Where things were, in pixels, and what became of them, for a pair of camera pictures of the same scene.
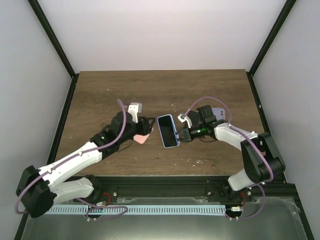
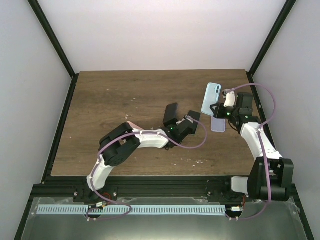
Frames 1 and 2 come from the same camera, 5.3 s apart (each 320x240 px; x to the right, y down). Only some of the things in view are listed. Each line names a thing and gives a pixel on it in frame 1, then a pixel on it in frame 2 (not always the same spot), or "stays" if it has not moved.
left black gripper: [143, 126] to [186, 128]
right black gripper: [186, 135] to [217, 114]
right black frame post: [284, 14] stays
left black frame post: [40, 14] stays
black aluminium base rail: [186, 190] stays
